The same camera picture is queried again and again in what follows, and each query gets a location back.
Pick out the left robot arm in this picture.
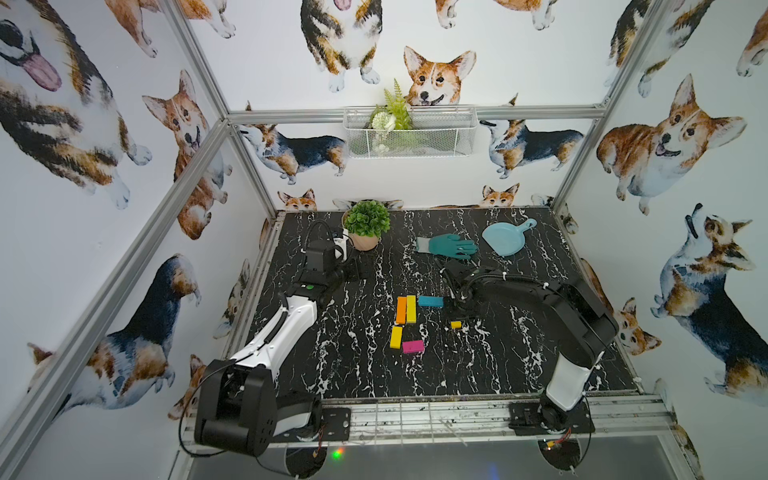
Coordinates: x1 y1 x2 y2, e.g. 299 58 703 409
194 235 363 457

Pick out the green potted plant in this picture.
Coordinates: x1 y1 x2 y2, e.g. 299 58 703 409
342 200 391 252

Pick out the teal rubber glove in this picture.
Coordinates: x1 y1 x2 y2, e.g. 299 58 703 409
415 234 478 260

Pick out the magenta block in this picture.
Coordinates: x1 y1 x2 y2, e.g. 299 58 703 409
402 340 425 354

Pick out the light blue dustpan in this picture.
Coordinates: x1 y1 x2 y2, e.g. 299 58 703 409
482 219 537 257

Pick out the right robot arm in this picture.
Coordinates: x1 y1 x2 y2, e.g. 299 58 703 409
439 260 619 433

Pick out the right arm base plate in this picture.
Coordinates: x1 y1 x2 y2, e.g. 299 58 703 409
508 400 595 436

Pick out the orange long block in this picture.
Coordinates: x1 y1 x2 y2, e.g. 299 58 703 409
395 296 407 325

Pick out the white wire basket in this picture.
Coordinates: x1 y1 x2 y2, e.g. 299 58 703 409
343 106 479 159

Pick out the cyan long block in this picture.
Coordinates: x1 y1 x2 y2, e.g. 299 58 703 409
417 296 445 308

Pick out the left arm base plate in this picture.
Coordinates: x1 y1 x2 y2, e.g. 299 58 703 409
271 407 352 443

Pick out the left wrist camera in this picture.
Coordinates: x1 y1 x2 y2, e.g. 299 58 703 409
333 233 349 263

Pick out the fern and white flower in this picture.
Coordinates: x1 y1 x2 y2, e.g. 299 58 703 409
368 80 414 155

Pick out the small yellow block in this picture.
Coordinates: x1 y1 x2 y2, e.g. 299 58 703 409
389 325 403 350

